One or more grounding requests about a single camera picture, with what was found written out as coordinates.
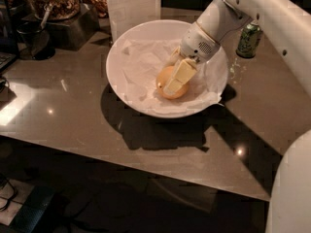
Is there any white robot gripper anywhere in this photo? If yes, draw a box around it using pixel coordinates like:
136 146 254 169
163 22 220 96

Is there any orange fruit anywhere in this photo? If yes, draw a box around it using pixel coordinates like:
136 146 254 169
155 66 190 100

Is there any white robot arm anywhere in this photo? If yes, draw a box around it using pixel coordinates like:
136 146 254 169
168 0 311 233

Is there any white ceramic bowl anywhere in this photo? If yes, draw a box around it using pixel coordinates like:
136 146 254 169
106 20 228 118

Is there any glass bowl of nuts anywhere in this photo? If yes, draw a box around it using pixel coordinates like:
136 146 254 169
28 0 80 20

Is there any white crumpled paper napkin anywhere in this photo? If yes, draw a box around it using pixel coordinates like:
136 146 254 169
121 40 227 117

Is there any green soda can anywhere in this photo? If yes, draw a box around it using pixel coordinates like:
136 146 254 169
236 20 262 58

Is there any white paper towel roll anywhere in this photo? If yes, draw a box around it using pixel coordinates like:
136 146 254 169
107 0 161 42

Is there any dark metal stand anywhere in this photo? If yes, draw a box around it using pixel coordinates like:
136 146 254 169
21 2 101 52

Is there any dark glass cup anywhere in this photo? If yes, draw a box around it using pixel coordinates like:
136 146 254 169
17 21 55 60

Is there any black laptop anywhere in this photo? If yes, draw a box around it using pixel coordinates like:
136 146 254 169
0 0 19 73

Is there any dark floor box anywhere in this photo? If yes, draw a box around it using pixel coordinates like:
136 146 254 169
9 186 54 233

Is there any black cable on floor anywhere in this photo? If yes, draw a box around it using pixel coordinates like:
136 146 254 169
0 175 19 212

